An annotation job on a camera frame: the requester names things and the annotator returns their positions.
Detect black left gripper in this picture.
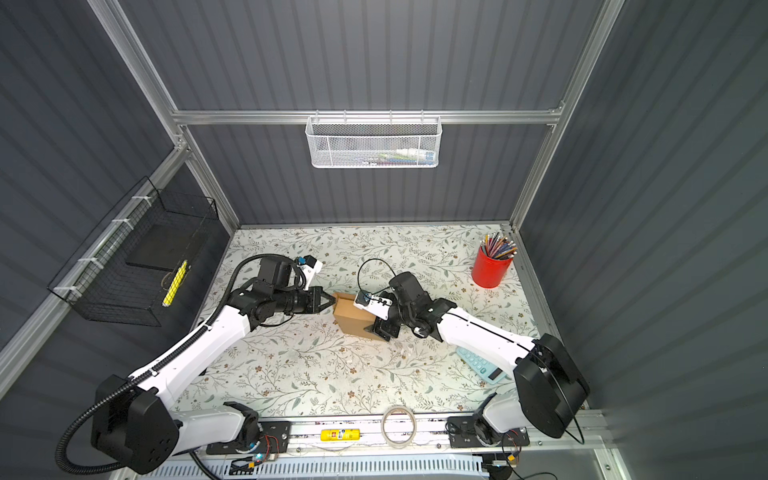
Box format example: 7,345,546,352
274,286,336,315

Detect brown cardboard box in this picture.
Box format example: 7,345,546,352
333,292,383,342

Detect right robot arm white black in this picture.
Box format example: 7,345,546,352
354,272,590,445

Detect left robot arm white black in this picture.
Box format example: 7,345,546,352
88,254,335,474

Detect red metal pencil cup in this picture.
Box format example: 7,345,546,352
471,247,513,289

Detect bundle of coloured pencils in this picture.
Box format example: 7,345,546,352
480,232,518,261

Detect teal calculator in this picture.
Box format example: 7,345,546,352
456,347,506,385

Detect yellow striped tool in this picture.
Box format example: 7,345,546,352
161,260,189,308

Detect clear tape roll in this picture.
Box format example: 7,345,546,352
379,405,417,449

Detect yellow spirit level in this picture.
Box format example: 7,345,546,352
321,429,361,442

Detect markers in white basket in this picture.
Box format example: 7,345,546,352
359,148,438,167

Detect black foam pad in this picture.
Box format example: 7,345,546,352
125,225,208,272

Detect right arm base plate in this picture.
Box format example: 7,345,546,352
445,416,530,448

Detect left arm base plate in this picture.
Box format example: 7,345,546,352
205,421,292,455

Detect white wire mesh basket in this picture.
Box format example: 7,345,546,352
305,116,443,169

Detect black wire mesh basket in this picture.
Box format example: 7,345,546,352
48,181,219,327

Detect black corrugated cable hose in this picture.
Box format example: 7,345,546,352
55,253,301,480

